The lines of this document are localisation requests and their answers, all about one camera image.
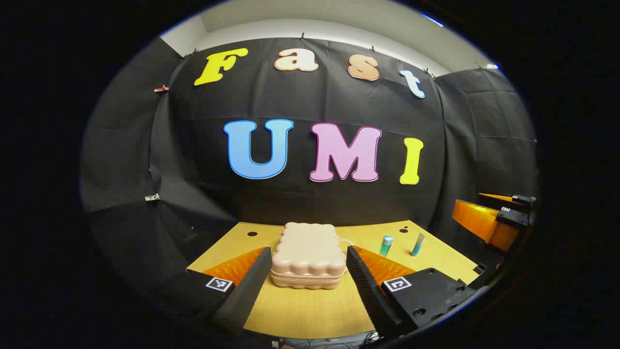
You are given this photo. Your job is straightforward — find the beige suitcase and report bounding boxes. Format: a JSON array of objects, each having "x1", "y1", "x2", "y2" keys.
[{"x1": 270, "y1": 222, "x2": 357, "y2": 290}]

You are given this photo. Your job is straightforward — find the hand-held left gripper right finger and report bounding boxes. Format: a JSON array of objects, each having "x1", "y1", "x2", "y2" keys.
[{"x1": 345, "y1": 245, "x2": 478, "y2": 340}]

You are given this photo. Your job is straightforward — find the black backdrop cloth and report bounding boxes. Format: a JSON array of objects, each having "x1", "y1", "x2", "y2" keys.
[{"x1": 80, "y1": 36, "x2": 538, "y2": 296}]

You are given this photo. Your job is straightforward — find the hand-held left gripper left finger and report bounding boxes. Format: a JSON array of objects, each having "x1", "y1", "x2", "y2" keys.
[{"x1": 155, "y1": 246, "x2": 273, "y2": 336}]

